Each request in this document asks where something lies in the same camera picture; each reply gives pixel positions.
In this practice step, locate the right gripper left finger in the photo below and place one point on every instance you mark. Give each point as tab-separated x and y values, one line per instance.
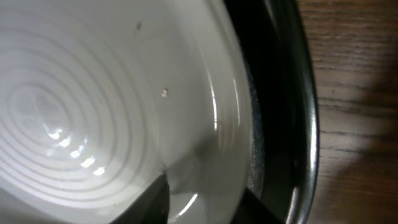
151	207

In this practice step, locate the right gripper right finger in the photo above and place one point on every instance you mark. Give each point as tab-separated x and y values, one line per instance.
252	211

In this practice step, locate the grey plate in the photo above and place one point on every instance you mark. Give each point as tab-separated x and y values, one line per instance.
100	98

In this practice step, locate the round black serving tray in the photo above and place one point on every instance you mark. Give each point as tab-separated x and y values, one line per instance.
285	153

